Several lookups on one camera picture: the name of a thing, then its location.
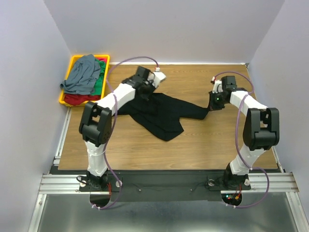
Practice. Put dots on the red t shirt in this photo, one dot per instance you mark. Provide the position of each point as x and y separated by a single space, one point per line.
80 100

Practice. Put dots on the black t shirt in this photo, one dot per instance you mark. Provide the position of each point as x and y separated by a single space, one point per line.
161 114

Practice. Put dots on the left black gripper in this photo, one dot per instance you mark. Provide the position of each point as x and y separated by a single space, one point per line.
145 95

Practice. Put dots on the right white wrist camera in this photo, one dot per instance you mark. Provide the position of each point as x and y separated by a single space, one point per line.
217 85

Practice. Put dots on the grey blue t shirt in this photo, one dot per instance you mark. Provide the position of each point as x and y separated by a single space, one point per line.
82 77

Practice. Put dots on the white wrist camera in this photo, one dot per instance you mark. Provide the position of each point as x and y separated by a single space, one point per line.
217 85
159 77

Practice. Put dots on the green t shirt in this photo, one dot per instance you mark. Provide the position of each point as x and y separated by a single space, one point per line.
97 89

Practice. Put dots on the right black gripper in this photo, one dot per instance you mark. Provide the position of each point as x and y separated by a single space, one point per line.
213 106

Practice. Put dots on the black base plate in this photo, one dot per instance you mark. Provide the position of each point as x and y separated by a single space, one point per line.
161 186

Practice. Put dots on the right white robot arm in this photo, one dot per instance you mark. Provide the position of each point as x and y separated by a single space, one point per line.
260 133

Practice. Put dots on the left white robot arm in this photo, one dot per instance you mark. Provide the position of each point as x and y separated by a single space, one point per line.
98 121

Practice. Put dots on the yellow plastic bin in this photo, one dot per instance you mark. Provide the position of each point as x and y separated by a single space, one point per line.
85 80

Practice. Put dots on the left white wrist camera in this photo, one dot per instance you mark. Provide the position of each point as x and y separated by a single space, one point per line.
159 77

